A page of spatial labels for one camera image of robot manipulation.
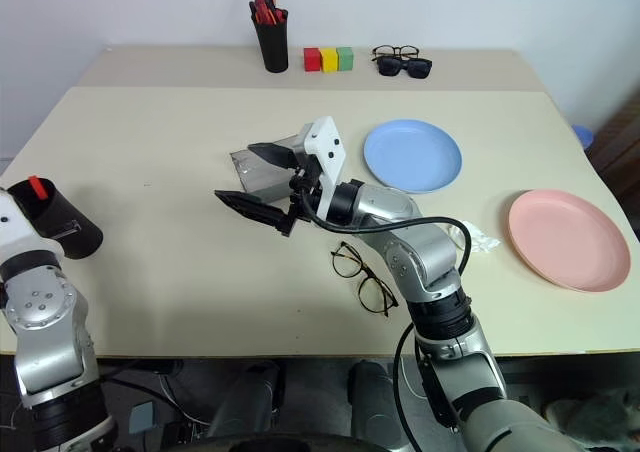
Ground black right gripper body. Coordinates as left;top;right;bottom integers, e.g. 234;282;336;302
276;153;322;238

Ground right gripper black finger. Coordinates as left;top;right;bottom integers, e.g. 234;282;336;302
247;142;299;171
214;189;289;231

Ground transparent grey glasses case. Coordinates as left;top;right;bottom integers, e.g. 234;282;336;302
229;132;304;206

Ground tortoiseshell round glasses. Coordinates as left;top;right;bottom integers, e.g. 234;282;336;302
330;241;400;318

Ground black pen holder cup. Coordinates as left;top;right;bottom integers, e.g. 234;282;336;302
253;9;290;74

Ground black framed clear glasses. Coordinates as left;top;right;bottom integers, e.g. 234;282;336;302
371;44;420;59

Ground blue plate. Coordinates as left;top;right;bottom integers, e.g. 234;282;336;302
363;118;463;195

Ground black sunglasses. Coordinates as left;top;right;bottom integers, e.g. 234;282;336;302
372;55;434;79

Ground white crumpled wrapper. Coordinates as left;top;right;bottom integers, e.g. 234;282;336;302
446;220;501;256

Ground blue grey flat piece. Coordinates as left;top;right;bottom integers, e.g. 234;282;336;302
128;400;157;434

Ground dark rounded shape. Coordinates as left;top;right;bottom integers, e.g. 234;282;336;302
348;359;409;448

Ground pink plate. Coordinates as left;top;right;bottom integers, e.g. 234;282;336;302
508;188;632;294

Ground blue round container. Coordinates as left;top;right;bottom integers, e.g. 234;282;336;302
571;124;595;151

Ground brown wooden furniture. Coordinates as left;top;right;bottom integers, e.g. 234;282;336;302
587;91;640;208

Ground grey furry object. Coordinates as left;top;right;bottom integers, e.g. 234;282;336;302
542;386;640;446

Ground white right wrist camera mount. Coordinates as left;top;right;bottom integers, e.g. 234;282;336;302
298;116;348;221

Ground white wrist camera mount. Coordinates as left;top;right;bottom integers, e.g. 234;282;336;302
0;187;66;273
298;116;348;221

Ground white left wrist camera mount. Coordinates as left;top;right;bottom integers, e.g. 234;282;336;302
0;187;66;273

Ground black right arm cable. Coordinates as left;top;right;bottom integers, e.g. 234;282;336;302
294;186;474;452

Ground thin white floor cable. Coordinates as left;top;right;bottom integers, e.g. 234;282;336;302
158;371;211;427

